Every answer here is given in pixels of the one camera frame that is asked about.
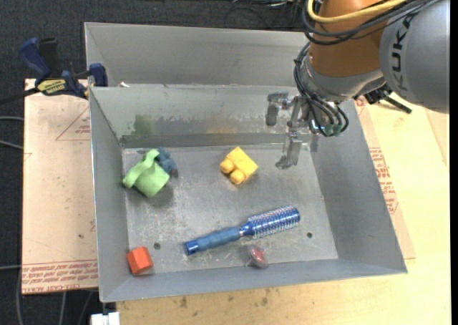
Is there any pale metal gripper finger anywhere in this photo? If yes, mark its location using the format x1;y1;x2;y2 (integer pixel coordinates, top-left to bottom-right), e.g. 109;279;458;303
274;131;304;171
265;91;296;127

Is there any yellow toy building block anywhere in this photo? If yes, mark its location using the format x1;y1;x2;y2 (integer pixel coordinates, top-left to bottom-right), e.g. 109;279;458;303
219;146;259;185

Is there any blue hairbrush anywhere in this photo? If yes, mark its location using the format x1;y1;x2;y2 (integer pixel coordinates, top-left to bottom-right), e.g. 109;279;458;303
183;205;301;257

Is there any grey metal bin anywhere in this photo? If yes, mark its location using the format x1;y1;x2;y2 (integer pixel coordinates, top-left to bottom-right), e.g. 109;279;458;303
84;21;409;304

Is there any red and clear spinning top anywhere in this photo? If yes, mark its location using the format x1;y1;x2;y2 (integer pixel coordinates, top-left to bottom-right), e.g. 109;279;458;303
245;244;270;269

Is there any blue-grey toy animal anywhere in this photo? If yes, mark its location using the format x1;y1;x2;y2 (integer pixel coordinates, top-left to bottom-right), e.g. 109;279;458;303
155;146;180;176

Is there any lime green cup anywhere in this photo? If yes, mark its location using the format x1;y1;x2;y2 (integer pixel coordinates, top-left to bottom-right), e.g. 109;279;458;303
122;148;171;199

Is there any orange block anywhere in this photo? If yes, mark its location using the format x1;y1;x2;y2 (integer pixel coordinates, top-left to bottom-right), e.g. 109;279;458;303
126;246;155;276

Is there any brown cardboard board, red print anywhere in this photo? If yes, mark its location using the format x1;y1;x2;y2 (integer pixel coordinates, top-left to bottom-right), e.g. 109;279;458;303
21;78;418;296

